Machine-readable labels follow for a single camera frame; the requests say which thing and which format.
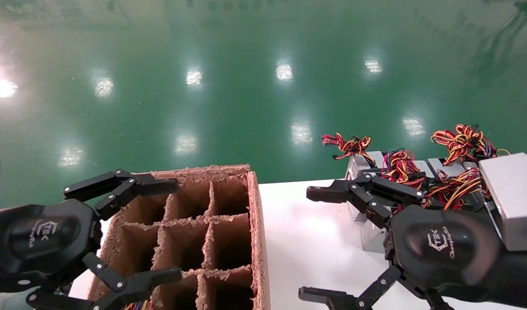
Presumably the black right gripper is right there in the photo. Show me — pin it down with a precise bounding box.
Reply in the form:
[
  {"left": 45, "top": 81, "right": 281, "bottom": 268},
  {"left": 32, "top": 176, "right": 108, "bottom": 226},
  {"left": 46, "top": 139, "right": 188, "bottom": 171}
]
[{"left": 299, "top": 172, "right": 501, "bottom": 310}]

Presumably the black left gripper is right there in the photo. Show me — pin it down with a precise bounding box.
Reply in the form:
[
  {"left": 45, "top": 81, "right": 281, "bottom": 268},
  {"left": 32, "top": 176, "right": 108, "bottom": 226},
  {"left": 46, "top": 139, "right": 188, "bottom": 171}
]
[{"left": 0, "top": 169, "right": 183, "bottom": 310}]

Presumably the silver power supply unit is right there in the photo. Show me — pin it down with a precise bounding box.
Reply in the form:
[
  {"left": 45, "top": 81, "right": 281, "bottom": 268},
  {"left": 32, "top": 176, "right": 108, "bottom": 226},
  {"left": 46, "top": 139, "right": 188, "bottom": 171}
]
[
  {"left": 427, "top": 157, "right": 479, "bottom": 175},
  {"left": 344, "top": 151, "right": 387, "bottom": 180},
  {"left": 413, "top": 160, "right": 434, "bottom": 179},
  {"left": 362, "top": 213, "right": 395, "bottom": 253},
  {"left": 350, "top": 200, "right": 369, "bottom": 222}
]

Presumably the blue red yellow wire bundle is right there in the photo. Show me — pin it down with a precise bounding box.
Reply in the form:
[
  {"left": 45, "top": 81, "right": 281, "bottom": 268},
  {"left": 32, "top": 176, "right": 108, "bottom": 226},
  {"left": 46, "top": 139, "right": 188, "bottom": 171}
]
[{"left": 381, "top": 149, "right": 424, "bottom": 183}]

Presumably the brown cardboard divider box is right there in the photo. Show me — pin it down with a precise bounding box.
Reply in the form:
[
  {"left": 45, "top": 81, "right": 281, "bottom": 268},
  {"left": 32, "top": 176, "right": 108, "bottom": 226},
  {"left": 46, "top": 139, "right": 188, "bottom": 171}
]
[{"left": 87, "top": 164, "right": 271, "bottom": 310}]

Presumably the red orange yellow wire bundle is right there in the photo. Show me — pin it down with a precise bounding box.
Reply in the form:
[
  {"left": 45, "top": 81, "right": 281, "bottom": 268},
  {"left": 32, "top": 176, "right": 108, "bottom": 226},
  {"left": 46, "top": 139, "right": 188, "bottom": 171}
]
[{"left": 423, "top": 167, "right": 492, "bottom": 211}]

